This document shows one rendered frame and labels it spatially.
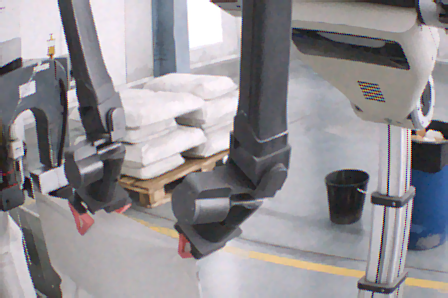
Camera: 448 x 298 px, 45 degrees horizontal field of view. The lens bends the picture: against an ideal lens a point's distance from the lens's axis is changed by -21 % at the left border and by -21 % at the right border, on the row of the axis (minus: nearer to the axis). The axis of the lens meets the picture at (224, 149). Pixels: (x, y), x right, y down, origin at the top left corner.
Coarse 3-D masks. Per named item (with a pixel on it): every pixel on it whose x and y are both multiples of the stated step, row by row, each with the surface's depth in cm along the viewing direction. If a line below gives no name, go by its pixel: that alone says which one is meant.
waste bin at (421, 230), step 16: (432, 128) 330; (416, 144) 292; (432, 144) 286; (416, 160) 296; (432, 160) 291; (416, 176) 299; (432, 176) 294; (416, 192) 302; (432, 192) 297; (416, 208) 304; (432, 208) 300; (416, 224) 307; (432, 224) 303; (416, 240) 309; (432, 240) 307
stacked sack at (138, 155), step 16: (176, 128) 450; (192, 128) 450; (128, 144) 420; (144, 144) 419; (160, 144) 420; (176, 144) 428; (192, 144) 439; (128, 160) 412; (144, 160) 406; (160, 160) 419
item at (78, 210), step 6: (72, 198) 116; (72, 204) 115; (78, 204) 115; (72, 210) 116; (78, 210) 114; (84, 210) 115; (78, 216) 118; (84, 216) 114; (90, 216) 115; (78, 222) 118; (84, 222) 114; (90, 222) 114; (78, 228) 119; (84, 228) 116
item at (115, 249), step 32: (64, 224) 125; (96, 224) 116; (128, 224) 119; (64, 256) 132; (96, 256) 119; (128, 256) 115; (160, 256) 111; (64, 288) 133; (96, 288) 124; (128, 288) 118; (160, 288) 114; (192, 288) 109
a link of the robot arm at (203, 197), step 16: (192, 176) 90; (208, 176) 91; (224, 176) 92; (240, 176) 94; (272, 176) 89; (176, 192) 92; (192, 192) 89; (208, 192) 89; (224, 192) 91; (240, 192) 91; (256, 192) 91; (272, 192) 93; (176, 208) 92; (192, 208) 89; (208, 208) 90; (224, 208) 91; (192, 224) 91
